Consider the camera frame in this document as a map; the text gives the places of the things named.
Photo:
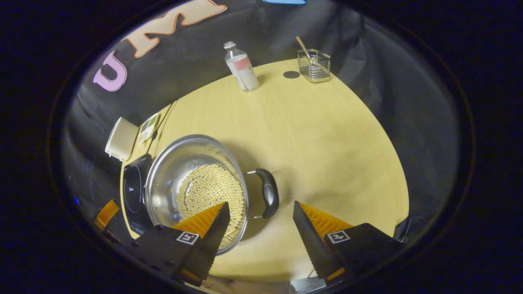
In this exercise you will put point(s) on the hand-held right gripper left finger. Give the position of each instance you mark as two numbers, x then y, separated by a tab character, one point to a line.
212	241

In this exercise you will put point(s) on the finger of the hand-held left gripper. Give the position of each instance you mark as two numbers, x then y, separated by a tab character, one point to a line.
107	214

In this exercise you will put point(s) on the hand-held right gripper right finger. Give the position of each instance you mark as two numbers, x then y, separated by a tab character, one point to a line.
310	241

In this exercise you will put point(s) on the black induction cooktop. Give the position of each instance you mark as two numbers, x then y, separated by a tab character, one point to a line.
132	192

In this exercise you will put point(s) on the white toaster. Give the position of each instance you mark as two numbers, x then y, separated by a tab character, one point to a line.
121	139

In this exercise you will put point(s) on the white divided bean dish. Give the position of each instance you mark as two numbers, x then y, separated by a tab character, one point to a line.
148	128

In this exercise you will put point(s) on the black round table grommet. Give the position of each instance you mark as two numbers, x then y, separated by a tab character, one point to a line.
291	74

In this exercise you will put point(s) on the clear ribbed utensil holder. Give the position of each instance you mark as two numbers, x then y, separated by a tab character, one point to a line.
314	67

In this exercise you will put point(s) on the clear bottle with white label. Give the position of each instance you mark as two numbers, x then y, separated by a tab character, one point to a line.
243	69

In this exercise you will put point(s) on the wooden stick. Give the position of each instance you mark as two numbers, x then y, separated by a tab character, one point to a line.
302	45

